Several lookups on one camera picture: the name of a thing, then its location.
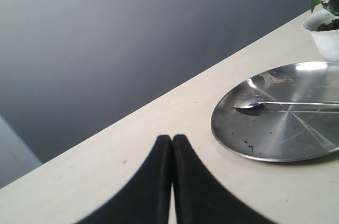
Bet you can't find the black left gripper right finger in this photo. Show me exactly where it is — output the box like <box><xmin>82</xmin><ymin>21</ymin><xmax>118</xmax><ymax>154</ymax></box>
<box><xmin>172</xmin><ymin>135</ymin><xmax>273</xmax><ymax>223</ymax></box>

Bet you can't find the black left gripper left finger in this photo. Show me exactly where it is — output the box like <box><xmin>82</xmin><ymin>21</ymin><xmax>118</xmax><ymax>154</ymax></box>
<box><xmin>78</xmin><ymin>135</ymin><xmax>172</xmax><ymax>223</ymax></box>

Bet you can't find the stainless steel spork spoon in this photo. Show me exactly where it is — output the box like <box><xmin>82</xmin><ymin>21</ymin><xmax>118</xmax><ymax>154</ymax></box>
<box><xmin>233</xmin><ymin>95</ymin><xmax>338</xmax><ymax>109</ymax></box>

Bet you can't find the white plastic flower pot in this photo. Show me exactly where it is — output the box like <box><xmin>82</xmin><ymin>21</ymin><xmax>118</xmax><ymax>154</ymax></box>
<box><xmin>302</xmin><ymin>9</ymin><xmax>338</xmax><ymax>62</ymax></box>

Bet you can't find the round stainless steel plate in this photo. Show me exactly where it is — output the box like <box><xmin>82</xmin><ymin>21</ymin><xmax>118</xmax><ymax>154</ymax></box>
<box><xmin>211</xmin><ymin>61</ymin><xmax>338</xmax><ymax>162</ymax></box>

